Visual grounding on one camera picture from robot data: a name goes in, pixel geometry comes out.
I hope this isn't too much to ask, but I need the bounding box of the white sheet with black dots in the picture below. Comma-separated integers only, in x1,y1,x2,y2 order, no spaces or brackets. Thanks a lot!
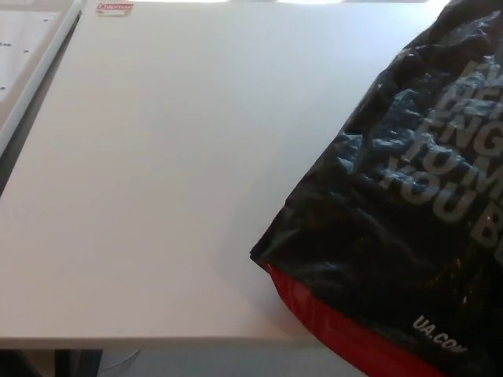
0,10,66,105

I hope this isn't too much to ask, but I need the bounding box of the red white sticker label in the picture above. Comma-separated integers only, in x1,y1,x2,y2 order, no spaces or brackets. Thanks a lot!
96,2,135,19

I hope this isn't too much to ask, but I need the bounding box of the black plastic shopping bag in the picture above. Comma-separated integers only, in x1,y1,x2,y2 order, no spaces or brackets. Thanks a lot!
249,2,503,377

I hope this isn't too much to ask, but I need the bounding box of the white neighbouring table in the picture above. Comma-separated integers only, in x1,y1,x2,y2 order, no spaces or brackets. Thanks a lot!
0,0,83,147

